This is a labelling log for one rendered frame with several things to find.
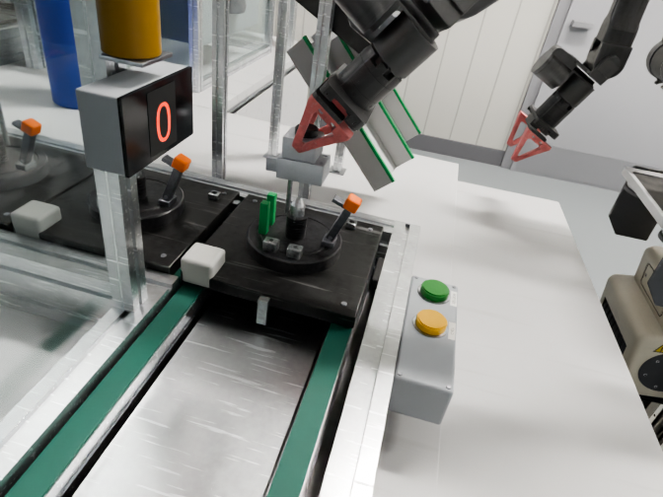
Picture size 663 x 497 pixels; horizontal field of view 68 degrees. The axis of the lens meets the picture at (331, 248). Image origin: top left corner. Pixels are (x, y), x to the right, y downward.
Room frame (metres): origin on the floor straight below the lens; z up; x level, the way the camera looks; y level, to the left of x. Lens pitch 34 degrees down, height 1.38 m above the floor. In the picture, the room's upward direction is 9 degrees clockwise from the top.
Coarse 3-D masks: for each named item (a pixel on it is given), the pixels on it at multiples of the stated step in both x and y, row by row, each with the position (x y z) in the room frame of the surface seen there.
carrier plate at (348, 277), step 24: (240, 216) 0.67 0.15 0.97; (336, 216) 0.72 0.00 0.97; (216, 240) 0.59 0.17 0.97; (240, 240) 0.60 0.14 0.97; (360, 240) 0.66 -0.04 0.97; (240, 264) 0.54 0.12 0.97; (336, 264) 0.58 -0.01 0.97; (360, 264) 0.59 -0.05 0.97; (216, 288) 0.50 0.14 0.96; (240, 288) 0.50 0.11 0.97; (264, 288) 0.50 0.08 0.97; (288, 288) 0.51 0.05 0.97; (312, 288) 0.52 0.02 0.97; (336, 288) 0.53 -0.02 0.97; (360, 288) 0.54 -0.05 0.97; (312, 312) 0.48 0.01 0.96; (336, 312) 0.48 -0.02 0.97
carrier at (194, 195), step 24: (144, 192) 0.65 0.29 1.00; (192, 192) 0.72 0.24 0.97; (144, 216) 0.59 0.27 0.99; (168, 216) 0.61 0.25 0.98; (192, 216) 0.65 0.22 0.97; (216, 216) 0.66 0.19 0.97; (144, 240) 0.56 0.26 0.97; (168, 240) 0.57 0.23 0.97; (192, 240) 0.58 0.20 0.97; (168, 264) 0.52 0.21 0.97
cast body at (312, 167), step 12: (288, 132) 0.61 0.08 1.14; (312, 132) 0.60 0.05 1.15; (288, 144) 0.59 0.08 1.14; (276, 156) 0.62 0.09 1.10; (288, 156) 0.59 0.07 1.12; (300, 156) 0.59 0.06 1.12; (312, 156) 0.59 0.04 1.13; (324, 156) 0.62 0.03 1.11; (276, 168) 0.59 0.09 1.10; (288, 168) 0.59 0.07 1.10; (300, 168) 0.59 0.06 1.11; (312, 168) 0.59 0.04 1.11; (324, 168) 0.59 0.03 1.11; (300, 180) 0.59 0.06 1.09; (312, 180) 0.59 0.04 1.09; (324, 180) 0.60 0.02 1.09
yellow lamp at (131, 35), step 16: (96, 0) 0.42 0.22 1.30; (112, 0) 0.42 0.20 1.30; (128, 0) 0.42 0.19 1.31; (144, 0) 0.43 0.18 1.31; (112, 16) 0.42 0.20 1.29; (128, 16) 0.42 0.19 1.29; (144, 16) 0.43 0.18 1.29; (112, 32) 0.42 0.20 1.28; (128, 32) 0.42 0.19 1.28; (144, 32) 0.42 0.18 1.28; (160, 32) 0.44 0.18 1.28; (112, 48) 0.42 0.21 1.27; (128, 48) 0.42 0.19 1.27; (144, 48) 0.42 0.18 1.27; (160, 48) 0.44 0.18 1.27
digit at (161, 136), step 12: (168, 84) 0.45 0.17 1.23; (156, 96) 0.43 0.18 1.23; (168, 96) 0.45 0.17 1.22; (156, 108) 0.43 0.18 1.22; (168, 108) 0.45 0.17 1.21; (156, 120) 0.42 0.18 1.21; (168, 120) 0.44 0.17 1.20; (156, 132) 0.42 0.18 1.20; (168, 132) 0.44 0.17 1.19; (156, 144) 0.42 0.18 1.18; (168, 144) 0.44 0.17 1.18
